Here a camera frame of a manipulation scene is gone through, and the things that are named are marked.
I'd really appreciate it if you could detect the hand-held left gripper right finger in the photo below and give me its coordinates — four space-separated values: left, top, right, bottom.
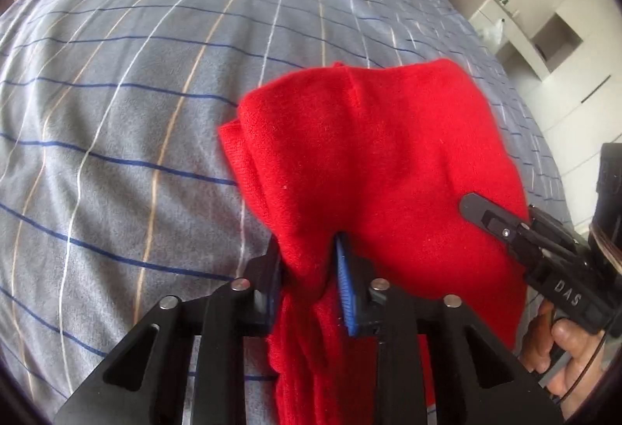
333 233 565 425

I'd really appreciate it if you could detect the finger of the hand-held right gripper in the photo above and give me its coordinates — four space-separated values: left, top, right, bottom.
459 192 531 252

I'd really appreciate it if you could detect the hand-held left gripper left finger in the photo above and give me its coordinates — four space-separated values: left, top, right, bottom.
52 238 287 425

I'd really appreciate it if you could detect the red sweater with white print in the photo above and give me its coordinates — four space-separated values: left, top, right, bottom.
217 58 531 425

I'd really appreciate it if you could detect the person's right hand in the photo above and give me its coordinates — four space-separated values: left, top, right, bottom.
519 299 609 417

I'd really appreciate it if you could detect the clear plastic bag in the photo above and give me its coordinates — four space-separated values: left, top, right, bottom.
477 18 507 52

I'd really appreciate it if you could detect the white bedside cabinet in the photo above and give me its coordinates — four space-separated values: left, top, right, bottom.
444 0 533 68

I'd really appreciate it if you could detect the grey plaid blanket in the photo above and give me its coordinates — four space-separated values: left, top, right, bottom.
0 0 575 425

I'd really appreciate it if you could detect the white wardrobe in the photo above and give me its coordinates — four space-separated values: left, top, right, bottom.
505 0 622 192

